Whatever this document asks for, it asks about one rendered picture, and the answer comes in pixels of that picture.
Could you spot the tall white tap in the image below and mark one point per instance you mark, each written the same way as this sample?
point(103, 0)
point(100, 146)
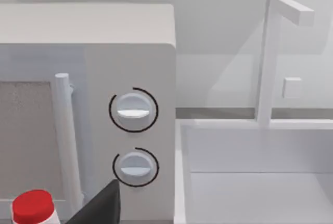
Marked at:
point(270, 60)

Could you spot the white microwave knob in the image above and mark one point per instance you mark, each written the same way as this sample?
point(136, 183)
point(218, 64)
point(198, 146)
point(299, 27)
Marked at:
point(135, 167)
point(132, 109)

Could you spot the pale microwave oven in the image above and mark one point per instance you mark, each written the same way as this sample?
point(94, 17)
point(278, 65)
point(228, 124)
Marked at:
point(99, 60)

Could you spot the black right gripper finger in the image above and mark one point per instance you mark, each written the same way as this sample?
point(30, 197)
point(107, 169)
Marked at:
point(105, 205)

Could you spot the white sink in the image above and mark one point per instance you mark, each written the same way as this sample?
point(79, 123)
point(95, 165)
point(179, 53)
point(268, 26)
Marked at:
point(255, 172)

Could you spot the white bottle with red cap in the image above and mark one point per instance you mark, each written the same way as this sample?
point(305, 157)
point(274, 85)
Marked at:
point(32, 207)

